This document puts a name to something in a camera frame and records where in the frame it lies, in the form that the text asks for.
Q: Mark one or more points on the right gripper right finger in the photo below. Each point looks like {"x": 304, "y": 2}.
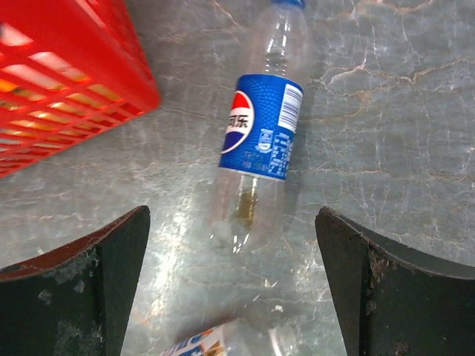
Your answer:
{"x": 391, "y": 299}

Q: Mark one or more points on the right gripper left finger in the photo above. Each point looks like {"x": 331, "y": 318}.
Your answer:
{"x": 76, "y": 299}

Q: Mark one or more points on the clear Pocari Sweat bottle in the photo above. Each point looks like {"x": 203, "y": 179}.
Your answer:
{"x": 239, "y": 338}

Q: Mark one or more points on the blue cap drink bottle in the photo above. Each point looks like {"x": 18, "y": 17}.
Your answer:
{"x": 248, "y": 200}

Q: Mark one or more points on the red plastic shopping basket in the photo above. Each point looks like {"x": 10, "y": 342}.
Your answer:
{"x": 70, "y": 70}

